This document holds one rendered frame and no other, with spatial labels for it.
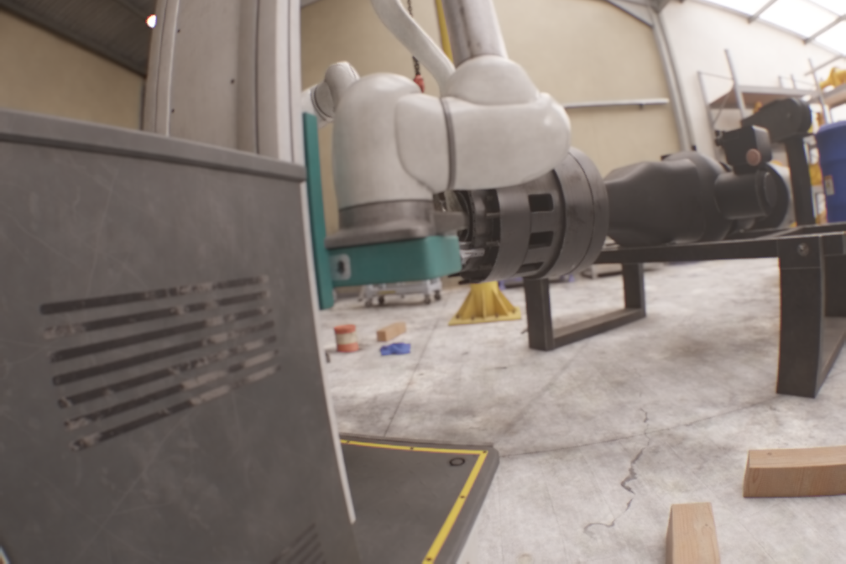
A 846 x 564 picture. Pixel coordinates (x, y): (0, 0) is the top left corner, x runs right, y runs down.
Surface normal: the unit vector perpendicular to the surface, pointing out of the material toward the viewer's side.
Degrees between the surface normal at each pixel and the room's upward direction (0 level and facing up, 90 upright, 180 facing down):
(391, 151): 91
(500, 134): 98
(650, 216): 90
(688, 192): 90
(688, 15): 90
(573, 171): 64
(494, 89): 75
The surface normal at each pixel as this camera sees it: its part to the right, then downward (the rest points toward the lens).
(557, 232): 0.36, 0.32
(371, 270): -0.35, 0.03
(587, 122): -0.11, 0.00
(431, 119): 0.11, -0.16
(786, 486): -0.64, 0.07
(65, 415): 0.93, -0.11
